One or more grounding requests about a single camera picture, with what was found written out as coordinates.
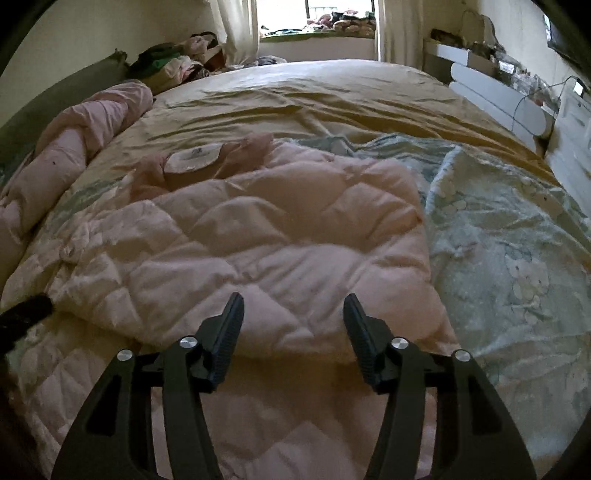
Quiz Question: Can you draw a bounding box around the yellow bed sheet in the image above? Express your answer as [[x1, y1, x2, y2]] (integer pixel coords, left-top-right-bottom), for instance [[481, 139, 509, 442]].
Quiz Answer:
[[69, 59, 561, 195]]

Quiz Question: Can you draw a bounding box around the dark cable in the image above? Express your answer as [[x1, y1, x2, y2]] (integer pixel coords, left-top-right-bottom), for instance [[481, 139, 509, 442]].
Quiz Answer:
[[512, 76, 580, 139]]

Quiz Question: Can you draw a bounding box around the green headboard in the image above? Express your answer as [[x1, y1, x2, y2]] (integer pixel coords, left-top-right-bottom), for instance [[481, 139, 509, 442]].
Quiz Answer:
[[0, 48, 131, 160]]

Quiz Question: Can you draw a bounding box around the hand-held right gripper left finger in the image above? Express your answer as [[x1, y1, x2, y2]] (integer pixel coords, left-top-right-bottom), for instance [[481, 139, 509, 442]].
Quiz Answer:
[[51, 292, 245, 480]]

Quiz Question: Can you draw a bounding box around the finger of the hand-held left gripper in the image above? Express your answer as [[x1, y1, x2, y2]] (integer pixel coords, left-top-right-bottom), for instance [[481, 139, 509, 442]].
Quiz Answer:
[[0, 295, 54, 343]]

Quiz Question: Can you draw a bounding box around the windowsill clutter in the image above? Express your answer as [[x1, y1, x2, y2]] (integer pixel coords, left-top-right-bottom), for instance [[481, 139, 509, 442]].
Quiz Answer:
[[259, 13, 376, 40]]

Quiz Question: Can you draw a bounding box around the green floral blanket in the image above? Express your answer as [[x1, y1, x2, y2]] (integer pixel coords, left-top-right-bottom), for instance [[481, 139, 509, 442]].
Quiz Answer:
[[46, 134, 591, 474]]

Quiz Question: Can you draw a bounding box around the white cabinet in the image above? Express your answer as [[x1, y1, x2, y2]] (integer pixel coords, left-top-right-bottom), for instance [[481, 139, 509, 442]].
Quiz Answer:
[[547, 80, 591, 213]]

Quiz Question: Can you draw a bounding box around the rolled pink quilt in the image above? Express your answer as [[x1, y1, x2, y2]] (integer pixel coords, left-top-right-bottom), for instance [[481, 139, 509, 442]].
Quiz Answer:
[[0, 79, 154, 278]]

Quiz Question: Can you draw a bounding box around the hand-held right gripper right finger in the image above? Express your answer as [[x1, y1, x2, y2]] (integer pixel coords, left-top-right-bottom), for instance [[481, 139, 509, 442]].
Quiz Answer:
[[343, 293, 539, 480]]

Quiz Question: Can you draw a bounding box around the white shelf with clutter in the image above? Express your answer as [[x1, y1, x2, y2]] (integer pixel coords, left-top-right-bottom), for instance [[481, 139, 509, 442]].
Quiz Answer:
[[422, 28, 518, 77]]

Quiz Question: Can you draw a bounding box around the white rounded dresser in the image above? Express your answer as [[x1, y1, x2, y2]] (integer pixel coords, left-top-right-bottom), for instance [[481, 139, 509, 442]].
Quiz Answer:
[[449, 60, 555, 140]]

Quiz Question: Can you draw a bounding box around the pink quilted comforter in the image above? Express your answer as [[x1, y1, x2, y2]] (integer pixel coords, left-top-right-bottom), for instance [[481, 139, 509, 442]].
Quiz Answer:
[[0, 134, 462, 480]]

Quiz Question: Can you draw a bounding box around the pile of clothes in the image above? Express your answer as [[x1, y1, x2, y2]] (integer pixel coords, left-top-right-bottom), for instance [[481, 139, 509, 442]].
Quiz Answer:
[[127, 31, 287, 85]]

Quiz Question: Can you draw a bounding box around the wall television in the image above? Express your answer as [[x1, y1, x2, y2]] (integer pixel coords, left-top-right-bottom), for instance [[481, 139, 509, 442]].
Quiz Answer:
[[541, 13, 591, 72]]

